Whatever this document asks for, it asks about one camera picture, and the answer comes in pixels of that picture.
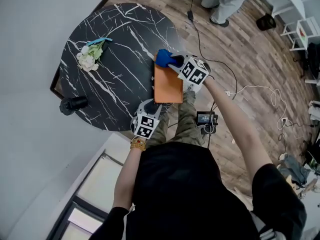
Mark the white flower bouquet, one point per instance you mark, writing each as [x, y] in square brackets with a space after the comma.
[87, 60]

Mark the person's right white shoe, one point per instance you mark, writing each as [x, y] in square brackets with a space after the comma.
[196, 87]

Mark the black round bin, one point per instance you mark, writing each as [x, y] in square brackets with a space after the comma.
[266, 22]

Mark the black framed window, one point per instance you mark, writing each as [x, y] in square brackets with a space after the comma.
[95, 184]

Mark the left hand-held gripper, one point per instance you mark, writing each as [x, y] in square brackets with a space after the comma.
[145, 127]

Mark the person's left forearm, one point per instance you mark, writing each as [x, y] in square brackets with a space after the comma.
[125, 179]

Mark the black device with screen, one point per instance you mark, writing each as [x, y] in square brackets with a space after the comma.
[205, 119]

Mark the person's black shirt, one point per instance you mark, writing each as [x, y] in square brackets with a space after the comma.
[187, 196]

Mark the blue cloth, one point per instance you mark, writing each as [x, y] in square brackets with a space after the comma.
[163, 57]

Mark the white power strip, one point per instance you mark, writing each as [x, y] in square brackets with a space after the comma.
[227, 93]

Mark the person's camouflage trousers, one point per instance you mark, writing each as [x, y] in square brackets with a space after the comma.
[186, 124]

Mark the small white socket block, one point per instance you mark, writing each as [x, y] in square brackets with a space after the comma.
[284, 120]

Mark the person's right forearm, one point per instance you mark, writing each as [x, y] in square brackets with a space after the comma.
[237, 126]

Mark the white shelf unit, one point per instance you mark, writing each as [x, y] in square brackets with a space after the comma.
[297, 1]

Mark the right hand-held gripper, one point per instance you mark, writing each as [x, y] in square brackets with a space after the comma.
[193, 71]

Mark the orange plastic box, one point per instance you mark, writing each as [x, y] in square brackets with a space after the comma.
[167, 86]

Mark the black fabric chair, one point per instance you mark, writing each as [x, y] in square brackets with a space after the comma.
[313, 59]

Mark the black shaker bottle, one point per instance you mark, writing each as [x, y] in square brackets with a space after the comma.
[75, 103]

